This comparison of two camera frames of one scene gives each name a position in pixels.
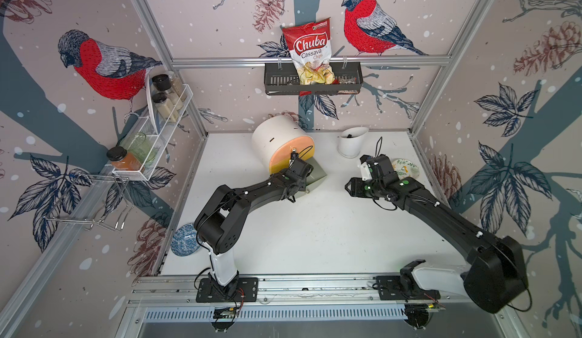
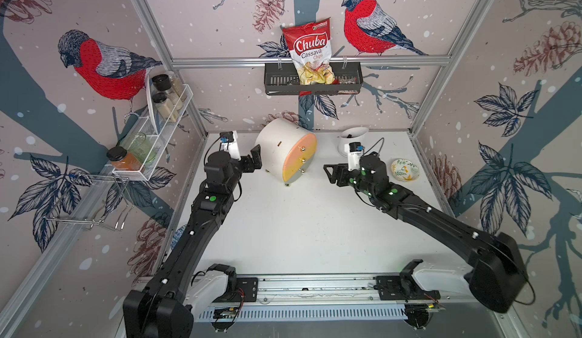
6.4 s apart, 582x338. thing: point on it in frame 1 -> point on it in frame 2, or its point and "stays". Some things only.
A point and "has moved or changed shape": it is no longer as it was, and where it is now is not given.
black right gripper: [355, 187] -> [338, 169]
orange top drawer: [301, 144] has moved or changed shape
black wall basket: [284, 79] stays
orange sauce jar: [122, 160] stays
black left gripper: [303, 184] -> [249, 167]
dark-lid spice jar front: [161, 102] stays
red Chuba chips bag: [310, 45] stays
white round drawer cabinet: [270, 133] has moved or changed shape
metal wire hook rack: [92, 200] stays
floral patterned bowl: [405, 168] stays
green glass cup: [139, 144] stays
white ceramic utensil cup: [350, 141] stays
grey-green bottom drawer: [317, 175] has moved or changed shape
